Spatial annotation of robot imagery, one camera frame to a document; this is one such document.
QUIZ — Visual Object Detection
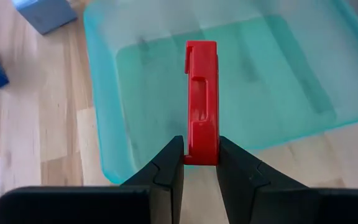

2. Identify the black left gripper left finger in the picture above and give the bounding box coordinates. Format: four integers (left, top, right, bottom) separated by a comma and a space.
0, 135, 185, 224

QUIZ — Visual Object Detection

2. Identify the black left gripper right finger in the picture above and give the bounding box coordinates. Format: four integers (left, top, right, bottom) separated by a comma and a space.
216, 136, 358, 224

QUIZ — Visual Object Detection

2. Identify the red mini stapler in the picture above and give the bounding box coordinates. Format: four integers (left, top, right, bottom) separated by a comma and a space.
184, 40, 220, 166

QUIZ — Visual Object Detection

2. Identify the light blue power adapter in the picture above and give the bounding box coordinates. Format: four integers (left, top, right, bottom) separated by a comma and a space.
12, 0, 78, 35

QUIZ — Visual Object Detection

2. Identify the green translucent plastic tray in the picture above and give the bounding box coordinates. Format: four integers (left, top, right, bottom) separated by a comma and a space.
83, 0, 358, 185

